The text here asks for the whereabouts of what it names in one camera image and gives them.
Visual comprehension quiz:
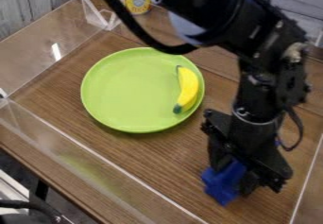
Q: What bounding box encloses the green plate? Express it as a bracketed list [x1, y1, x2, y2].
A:
[79, 47, 204, 133]

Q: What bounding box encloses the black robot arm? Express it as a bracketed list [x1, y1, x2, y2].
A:
[103, 0, 310, 203]

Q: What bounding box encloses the yellow toy banana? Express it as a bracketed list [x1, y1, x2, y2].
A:
[173, 65, 198, 114]

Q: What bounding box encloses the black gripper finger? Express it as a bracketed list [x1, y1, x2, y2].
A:
[208, 137, 232, 172]
[238, 168, 286, 197]

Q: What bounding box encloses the blue plastic block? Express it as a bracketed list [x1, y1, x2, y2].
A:
[200, 161, 245, 206]

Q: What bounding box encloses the black cable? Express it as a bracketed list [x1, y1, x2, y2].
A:
[0, 198, 59, 224]

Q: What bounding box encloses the clear acrylic front wall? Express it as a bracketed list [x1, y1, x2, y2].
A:
[0, 96, 209, 224]

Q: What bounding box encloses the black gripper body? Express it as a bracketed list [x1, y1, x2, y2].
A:
[201, 109, 304, 180]

